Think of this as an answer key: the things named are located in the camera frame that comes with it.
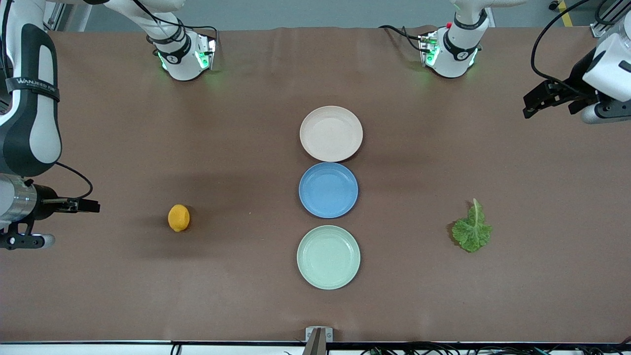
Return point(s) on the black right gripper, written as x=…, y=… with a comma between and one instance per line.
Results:
x=45, y=205

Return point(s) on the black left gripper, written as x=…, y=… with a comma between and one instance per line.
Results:
x=578, y=78

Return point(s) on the yellow lemon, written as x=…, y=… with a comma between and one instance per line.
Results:
x=178, y=218

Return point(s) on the green lettuce leaf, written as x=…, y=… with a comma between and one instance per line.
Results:
x=472, y=234

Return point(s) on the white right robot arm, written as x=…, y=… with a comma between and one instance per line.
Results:
x=29, y=123

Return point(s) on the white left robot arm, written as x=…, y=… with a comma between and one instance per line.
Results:
x=458, y=54

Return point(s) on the brown table cloth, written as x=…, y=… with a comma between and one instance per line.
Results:
x=148, y=276

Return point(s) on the beige round plate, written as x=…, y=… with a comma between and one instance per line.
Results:
x=331, y=134

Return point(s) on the blue round plate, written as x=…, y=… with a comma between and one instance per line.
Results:
x=328, y=190

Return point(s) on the pale green round plate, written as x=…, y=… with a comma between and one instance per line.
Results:
x=328, y=257

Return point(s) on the aluminium frame profile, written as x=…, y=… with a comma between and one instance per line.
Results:
x=53, y=15
x=604, y=22

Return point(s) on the white table edge rail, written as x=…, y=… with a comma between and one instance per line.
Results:
x=88, y=349

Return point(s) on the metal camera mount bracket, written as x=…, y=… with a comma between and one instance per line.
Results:
x=319, y=337

